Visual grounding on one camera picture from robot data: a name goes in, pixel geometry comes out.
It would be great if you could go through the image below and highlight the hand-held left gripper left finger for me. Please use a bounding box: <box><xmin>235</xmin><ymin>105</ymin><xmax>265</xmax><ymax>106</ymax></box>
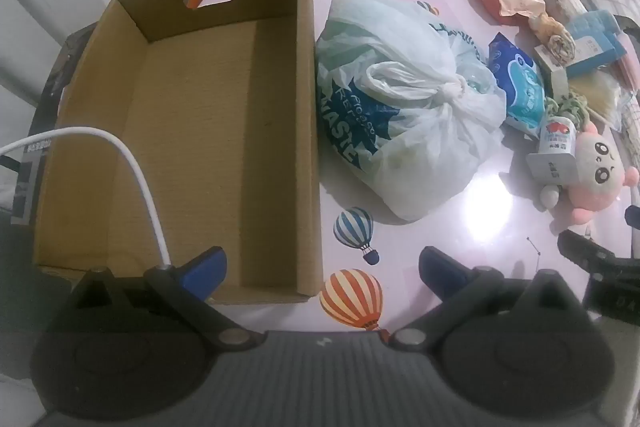
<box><xmin>72</xmin><ymin>246</ymin><xmax>263</xmax><ymax>350</ymax></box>

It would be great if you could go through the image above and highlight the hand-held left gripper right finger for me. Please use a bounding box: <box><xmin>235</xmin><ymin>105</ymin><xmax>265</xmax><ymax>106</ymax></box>
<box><xmin>387</xmin><ymin>246</ymin><xmax>578</xmax><ymax>350</ymax></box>

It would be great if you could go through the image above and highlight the orange striped braided toy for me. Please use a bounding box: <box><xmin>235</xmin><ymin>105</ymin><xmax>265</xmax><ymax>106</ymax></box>
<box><xmin>529</xmin><ymin>12</ymin><xmax>577</xmax><ymax>68</ymax></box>

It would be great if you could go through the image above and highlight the light blue labelled box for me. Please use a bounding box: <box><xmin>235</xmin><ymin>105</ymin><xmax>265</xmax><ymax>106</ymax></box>
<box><xmin>564</xmin><ymin>29</ymin><xmax>630</xmax><ymax>78</ymax></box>

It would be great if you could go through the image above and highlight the clear plastic bag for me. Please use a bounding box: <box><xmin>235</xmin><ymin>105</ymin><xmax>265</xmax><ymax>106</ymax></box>
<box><xmin>567</xmin><ymin>72</ymin><xmax>636</xmax><ymax>130</ymax></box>

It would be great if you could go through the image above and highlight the black printed board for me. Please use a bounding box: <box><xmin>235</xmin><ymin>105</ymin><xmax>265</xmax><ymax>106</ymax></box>
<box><xmin>10</xmin><ymin>21</ymin><xmax>98</xmax><ymax>228</ymax></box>

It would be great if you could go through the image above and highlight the white knotted plastic bag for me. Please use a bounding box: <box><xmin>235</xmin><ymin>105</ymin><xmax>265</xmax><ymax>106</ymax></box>
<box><xmin>315</xmin><ymin>0</ymin><xmax>508</xmax><ymax>223</ymax></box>

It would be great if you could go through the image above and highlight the white cable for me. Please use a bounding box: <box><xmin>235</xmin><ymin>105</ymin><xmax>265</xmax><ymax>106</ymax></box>
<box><xmin>0</xmin><ymin>129</ymin><xmax>173</xmax><ymax>269</ymax></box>

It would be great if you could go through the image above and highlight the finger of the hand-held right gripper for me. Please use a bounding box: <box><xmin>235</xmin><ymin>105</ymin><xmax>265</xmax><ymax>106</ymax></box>
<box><xmin>557</xmin><ymin>231</ymin><xmax>618</xmax><ymax>270</ymax></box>
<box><xmin>624</xmin><ymin>186</ymin><xmax>640</xmax><ymax>258</ymax></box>

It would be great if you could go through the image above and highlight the brown cardboard box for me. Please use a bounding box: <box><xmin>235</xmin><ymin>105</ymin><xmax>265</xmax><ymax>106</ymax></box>
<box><xmin>32</xmin><ymin>0</ymin><xmax>325</xmax><ymax>305</ymax></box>

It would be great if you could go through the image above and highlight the green patterned scrunchie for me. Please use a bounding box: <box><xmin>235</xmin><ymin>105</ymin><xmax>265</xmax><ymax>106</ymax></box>
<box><xmin>545</xmin><ymin>92</ymin><xmax>596</xmax><ymax>132</ymax></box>

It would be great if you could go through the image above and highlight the pink tissue pack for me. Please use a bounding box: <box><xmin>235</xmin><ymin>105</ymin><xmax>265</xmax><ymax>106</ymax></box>
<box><xmin>614</xmin><ymin>34</ymin><xmax>640</xmax><ymax>90</ymax></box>

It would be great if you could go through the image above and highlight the blue wet wipes pack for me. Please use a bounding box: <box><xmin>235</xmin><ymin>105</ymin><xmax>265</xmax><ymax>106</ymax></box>
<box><xmin>487</xmin><ymin>32</ymin><xmax>548</xmax><ymax>138</ymax></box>

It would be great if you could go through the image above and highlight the pink plush toy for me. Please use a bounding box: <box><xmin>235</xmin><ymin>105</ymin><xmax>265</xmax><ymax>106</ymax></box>
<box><xmin>539</xmin><ymin>119</ymin><xmax>640</xmax><ymax>225</ymax></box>

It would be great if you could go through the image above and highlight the light blue tissue bundle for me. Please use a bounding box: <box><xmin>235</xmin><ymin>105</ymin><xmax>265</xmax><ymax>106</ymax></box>
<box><xmin>567</xmin><ymin>9</ymin><xmax>621</xmax><ymax>42</ymax></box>

